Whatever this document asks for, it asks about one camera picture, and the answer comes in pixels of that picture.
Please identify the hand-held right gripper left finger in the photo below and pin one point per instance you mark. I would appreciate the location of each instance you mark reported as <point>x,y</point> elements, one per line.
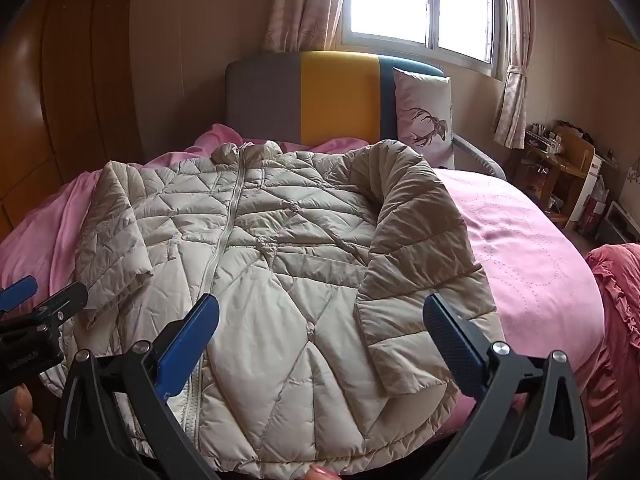
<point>190,340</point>

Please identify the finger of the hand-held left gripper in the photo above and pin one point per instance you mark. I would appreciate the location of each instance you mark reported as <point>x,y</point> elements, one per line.
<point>17,294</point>
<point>60,306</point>

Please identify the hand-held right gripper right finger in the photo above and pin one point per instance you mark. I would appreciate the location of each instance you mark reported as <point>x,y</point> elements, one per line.
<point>452,345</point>

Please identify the beige quilted puffer jacket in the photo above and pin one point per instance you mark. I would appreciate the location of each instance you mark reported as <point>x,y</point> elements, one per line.
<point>300,260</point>

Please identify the person's left hand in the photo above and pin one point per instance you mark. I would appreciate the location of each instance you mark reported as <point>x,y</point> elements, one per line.
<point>30,430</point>

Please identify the pink bed sheet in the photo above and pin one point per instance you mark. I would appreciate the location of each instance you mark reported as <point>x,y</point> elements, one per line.
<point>525,260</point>

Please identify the wooden wardrobe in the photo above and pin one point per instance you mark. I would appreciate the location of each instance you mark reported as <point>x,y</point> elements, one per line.
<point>75,85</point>

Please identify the cluttered wooden nightstand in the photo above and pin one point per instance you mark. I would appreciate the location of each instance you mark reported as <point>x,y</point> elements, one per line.
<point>575,160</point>

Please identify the deer print pillow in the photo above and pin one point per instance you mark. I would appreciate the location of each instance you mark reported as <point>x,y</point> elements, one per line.
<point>425,110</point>

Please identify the pink patterned curtain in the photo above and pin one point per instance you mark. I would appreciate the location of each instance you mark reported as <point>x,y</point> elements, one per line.
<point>515,100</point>
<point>300,5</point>

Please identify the grey yellow blue headboard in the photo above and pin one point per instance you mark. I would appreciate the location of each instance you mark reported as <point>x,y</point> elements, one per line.
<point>335,100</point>

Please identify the large window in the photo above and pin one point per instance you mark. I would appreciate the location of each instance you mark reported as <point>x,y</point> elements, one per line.
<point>390,5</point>

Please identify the grey bed side rail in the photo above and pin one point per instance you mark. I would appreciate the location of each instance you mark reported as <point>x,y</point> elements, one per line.
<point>475,152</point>

